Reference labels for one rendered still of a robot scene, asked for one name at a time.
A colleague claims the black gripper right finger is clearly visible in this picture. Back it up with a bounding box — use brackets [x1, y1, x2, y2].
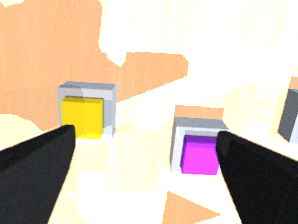
[215, 131, 298, 224]

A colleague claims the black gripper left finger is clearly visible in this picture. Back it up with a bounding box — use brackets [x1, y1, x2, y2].
[0, 125, 76, 224]

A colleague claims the blue button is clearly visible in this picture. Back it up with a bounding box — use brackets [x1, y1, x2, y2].
[277, 88, 298, 144]

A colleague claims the yellow button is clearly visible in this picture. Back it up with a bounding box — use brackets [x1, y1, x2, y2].
[56, 81, 117, 143]

